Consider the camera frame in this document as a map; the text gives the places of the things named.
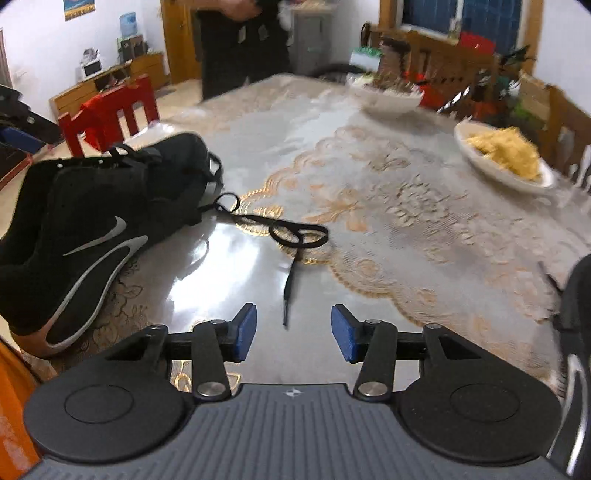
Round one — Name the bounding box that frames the black shoelace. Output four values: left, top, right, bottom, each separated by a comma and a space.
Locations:
198, 193, 329, 326

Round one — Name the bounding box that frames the yellow fried food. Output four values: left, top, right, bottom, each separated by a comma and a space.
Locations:
464, 127, 543, 181

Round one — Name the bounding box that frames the silver refrigerator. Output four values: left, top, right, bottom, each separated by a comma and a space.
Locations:
291, 0, 334, 75

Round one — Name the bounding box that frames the wall poster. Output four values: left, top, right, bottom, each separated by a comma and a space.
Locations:
64, 0, 97, 21

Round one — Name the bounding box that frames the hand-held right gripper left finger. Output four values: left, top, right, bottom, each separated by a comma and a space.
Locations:
106, 303, 258, 400

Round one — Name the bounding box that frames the red wooden chair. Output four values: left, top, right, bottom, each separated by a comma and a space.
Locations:
58, 74, 160, 158

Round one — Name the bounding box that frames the low wooden cabinet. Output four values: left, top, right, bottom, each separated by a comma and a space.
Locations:
48, 51, 167, 123

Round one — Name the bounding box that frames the white oval plate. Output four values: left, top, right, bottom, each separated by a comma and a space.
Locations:
454, 121, 555, 195

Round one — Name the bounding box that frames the wooden door with glass panel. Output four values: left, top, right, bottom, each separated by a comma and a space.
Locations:
159, 0, 204, 85

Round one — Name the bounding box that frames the black sneaker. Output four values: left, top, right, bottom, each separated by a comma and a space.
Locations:
0, 133, 225, 358
540, 251, 591, 478

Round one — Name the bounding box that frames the window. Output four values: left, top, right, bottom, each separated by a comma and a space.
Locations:
402, 0, 522, 56

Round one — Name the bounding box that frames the red box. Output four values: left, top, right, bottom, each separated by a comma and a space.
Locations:
457, 31, 497, 55

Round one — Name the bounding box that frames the green and white box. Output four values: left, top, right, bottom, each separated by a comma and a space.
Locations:
348, 46, 382, 70

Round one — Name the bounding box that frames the person's orange clothing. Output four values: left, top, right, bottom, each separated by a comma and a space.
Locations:
0, 342, 42, 480

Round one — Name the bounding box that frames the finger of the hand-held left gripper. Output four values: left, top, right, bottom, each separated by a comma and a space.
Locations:
0, 87, 63, 153
0, 144, 34, 188

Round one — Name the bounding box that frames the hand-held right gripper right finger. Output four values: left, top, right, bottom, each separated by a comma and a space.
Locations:
331, 305, 485, 400

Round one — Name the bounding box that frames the white bowl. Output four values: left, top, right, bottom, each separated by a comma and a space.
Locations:
346, 76, 426, 116

